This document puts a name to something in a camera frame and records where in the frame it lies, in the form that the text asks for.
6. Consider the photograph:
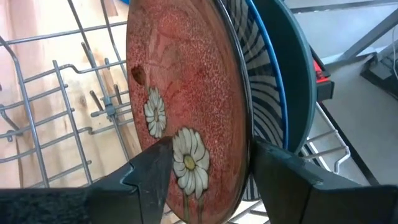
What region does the red daisy plate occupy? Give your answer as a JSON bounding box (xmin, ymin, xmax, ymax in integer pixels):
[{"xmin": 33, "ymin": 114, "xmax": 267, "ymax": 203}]
[{"xmin": 126, "ymin": 0, "xmax": 253, "ymax": 224}]

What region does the blue white striped plate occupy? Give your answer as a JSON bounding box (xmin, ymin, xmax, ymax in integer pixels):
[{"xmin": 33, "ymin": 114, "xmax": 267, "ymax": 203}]
[{"xmin": 221, "ymin": 0, "xmax": 289, "ymax": 202}]

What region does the red black power station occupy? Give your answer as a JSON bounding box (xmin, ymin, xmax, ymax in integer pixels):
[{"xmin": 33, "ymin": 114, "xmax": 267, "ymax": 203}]
[{"xmin": 310, "ymin": 46, "xmax": 335, "ymax": 102}]

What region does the dark teal plate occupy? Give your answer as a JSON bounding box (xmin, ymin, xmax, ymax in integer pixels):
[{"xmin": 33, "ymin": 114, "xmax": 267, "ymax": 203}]
[{"xmin": 251, "ymin": 0, "xmax": 318, "ymax": 156}]

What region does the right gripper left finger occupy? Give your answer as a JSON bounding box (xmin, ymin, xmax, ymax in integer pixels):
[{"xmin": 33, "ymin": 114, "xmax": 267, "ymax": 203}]
[{"xmin": 0, "ymin": 136, "xmax": 174, "ymax": 224}]

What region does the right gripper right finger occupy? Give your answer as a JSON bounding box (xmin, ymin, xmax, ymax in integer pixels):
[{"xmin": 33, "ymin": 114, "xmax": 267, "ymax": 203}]
[{"xmin": 251, "ymin": 138, "xmax": 398, "ymax": 224}]

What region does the grey desk leg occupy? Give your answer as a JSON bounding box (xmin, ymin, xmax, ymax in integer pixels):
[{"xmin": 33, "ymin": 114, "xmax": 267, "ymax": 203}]
[{"xmin": 323, "ymin": 7, "xmax": 398, "ymax": 68}]

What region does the grey wire dish rack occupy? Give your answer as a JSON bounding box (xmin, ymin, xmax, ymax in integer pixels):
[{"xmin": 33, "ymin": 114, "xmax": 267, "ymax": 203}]
[{"xmin": 0, "ymin": 0, "xmax": 351, "ymax": 224}]

